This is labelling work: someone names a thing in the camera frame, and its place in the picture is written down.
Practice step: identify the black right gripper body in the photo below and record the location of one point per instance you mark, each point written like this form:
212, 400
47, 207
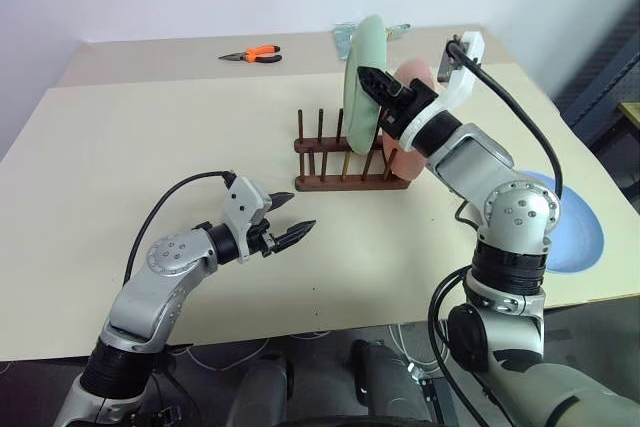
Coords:
407, 107

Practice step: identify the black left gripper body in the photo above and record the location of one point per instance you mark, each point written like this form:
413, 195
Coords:
262, 242

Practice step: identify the green plate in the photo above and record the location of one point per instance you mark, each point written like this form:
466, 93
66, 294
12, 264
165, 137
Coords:
365, 42

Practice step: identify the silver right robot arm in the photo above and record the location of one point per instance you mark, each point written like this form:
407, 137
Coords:
510, 227

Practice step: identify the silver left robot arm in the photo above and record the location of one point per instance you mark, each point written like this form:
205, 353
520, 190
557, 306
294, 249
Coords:
150, 297

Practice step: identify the wooden dish rack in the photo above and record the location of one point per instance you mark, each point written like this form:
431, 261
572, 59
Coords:
345, 182

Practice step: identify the pink plate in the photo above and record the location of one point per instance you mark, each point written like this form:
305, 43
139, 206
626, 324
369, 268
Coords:
410, 167

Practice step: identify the dark rounded robot leg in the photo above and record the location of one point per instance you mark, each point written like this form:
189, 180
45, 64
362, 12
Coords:
380, 382

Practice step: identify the blue plate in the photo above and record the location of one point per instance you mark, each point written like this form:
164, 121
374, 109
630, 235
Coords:
580, 237

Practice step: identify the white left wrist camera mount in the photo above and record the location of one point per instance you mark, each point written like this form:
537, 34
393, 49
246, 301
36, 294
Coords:
242, 207

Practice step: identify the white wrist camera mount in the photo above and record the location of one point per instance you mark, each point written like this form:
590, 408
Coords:
242, 207
462, 82

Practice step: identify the pale grey metal bracket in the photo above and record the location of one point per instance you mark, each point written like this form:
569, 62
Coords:
342, 39

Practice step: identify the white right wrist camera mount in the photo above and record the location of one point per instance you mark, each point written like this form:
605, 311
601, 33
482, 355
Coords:
462, 82

